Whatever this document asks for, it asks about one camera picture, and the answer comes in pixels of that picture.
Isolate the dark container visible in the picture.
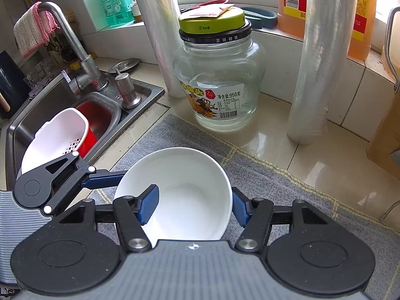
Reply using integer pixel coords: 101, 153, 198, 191
0, 50, 26, 119

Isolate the white floral bowl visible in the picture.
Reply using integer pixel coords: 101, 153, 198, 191
114, 147, 233, 248

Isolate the metal kitchen faucet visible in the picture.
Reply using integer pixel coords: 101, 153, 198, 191
39, 1, 108, 96

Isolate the grey and teal towel mat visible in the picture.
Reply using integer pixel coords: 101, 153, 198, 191
86, 114, 400, 300

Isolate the wooden cutting board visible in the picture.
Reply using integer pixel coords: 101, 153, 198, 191
366, 93, 400, 176

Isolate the plastic wrap roll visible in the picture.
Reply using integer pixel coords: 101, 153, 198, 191
128, 0, 188, 98
287, 0, 359, 145

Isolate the clear glass cup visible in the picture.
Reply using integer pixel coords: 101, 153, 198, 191
23, 59, 54, 90

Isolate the green detergent bottle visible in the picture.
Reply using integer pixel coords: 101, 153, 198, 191
92, 0, 132, 28

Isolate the orange packet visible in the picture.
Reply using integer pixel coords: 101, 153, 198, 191
179, 3, 236, 18

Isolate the metal sink drain cover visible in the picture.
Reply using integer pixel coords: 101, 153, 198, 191
108, 58, 140, 74

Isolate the stainless steel sink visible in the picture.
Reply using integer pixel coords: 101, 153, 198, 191
0, 69, 166, 192

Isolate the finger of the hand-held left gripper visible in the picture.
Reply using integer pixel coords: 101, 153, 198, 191
44, 151, 126, 216

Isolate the pink and white dishcloth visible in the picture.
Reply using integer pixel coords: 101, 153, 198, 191
13, 1, 60, 58

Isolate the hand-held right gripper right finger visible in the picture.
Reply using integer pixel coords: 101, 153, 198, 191
231, 187, 335, 253

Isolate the teal dish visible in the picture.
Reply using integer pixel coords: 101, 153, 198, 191
242, 6, 279, 29

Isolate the white colander basket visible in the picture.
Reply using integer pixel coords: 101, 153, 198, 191
20, 108, 87, 176

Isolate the steel soap dispenser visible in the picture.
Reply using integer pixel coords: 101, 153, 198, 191
115, 72, 142, 110

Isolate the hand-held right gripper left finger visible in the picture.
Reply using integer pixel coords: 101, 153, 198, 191
59, 184, 160, 254

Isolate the orange cooking oil bottle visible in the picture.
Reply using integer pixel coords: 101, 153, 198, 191
277, 0, 378, 61

